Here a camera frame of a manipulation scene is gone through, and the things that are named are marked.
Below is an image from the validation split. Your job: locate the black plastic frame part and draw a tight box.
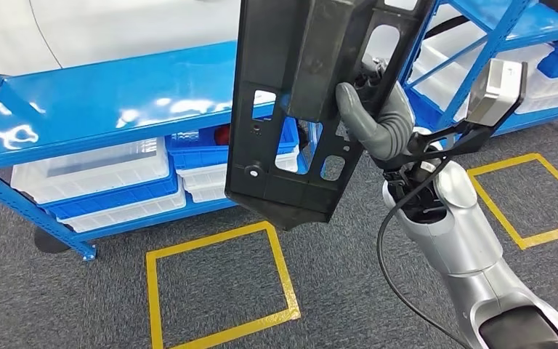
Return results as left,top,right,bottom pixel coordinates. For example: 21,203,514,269
225,0,437,231

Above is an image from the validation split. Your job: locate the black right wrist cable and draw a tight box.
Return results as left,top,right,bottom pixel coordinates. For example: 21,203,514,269
376,156,470,349

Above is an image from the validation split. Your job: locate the black right wrist camera bracket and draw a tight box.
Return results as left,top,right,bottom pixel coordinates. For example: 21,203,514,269
406,60,529,158

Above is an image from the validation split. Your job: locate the blue wheeled metal rack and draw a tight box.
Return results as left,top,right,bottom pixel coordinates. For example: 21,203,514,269
399,0,558,138

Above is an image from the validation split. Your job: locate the blue metal shelf rack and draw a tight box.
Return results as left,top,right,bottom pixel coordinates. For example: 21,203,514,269
0,39,326,262

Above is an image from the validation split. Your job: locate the red object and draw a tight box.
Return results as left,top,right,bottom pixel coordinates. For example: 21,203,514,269
213,124,233,146

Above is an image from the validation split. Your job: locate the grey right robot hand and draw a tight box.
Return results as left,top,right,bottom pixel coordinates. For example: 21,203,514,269
336,57,389,158

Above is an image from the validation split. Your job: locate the white car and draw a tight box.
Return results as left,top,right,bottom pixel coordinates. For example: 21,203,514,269
0,0,241,78

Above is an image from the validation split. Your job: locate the yellow floor tape square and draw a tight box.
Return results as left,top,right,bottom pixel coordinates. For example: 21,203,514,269
145,220,302,349

